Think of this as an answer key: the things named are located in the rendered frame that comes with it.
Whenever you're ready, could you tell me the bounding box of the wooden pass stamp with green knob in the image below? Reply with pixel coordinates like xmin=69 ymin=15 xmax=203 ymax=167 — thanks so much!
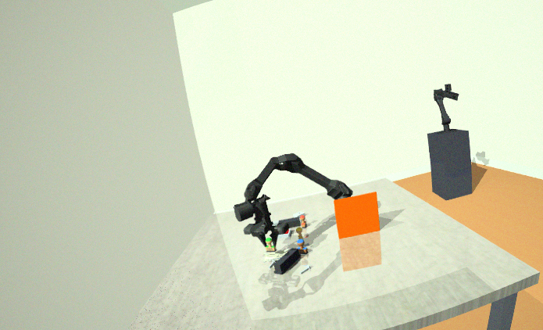
xmin=265 ymin=238 xmax=277 ymax=252

